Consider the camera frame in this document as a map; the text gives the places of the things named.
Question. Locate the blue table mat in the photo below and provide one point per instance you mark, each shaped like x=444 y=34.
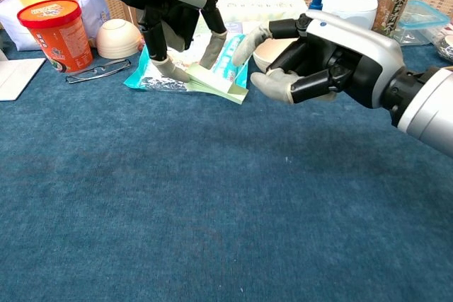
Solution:
x=212 y=192

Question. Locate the green tea bottle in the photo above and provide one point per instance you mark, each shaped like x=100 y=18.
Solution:
x=396 y=5

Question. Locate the black frame eyeglasses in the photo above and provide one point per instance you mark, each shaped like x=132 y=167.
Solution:
x=85 y=77

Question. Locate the white rice cooker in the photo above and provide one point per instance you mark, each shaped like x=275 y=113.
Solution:
x=354 y=1

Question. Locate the toilet paper roll pack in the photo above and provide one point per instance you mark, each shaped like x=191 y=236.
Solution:
x=262 y=6

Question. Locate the red instant noodle cup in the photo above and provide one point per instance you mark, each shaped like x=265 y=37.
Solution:
x=60 y=36

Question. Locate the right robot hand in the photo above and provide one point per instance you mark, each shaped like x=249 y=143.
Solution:
x=354 y=44

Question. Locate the blue box with grey lid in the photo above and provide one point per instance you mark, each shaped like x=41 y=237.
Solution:
x=17 y=77

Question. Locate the pale green sticky note pad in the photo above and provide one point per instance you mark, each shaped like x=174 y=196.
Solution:
x=209 y=81

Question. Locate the white tissue paper pack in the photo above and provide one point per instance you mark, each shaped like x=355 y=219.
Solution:
x=14 y=29

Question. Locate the small glass bowl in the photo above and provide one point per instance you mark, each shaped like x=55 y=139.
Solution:
x=445 y=44

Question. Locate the teal snack package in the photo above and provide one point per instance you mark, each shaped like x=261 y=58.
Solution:
x=230 y=54

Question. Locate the beige bowl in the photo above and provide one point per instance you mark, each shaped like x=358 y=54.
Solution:
x=269 y=51
x=118 y=38

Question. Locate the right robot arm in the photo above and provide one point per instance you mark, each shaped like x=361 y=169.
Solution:
x=431 y=104

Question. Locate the clear container with blue lid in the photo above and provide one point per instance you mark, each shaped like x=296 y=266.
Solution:
x=421 y=22

